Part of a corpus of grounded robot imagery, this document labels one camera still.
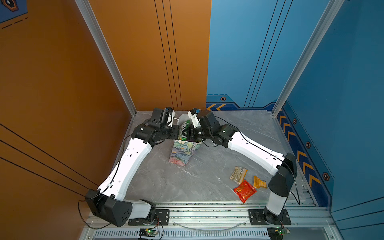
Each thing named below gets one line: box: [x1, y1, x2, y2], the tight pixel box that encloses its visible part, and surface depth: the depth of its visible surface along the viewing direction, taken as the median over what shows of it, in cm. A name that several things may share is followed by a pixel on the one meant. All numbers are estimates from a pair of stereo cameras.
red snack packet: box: [233, 179, 258, 204], surface depth 82 cm
